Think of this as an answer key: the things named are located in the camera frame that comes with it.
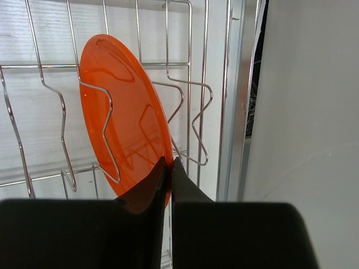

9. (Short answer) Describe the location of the orange plate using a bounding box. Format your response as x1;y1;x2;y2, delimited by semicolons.
79;34;173;196

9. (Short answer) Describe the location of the chrome wire dish rack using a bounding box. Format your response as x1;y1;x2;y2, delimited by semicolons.
0;0;233;269

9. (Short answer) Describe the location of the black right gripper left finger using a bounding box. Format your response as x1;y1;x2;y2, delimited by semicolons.
1;158;166;268

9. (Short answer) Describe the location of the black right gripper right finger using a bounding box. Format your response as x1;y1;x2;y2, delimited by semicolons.
172;159;319;268

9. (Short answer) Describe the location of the aluminium frame rail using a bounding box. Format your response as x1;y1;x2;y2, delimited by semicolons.
216;1;267;202

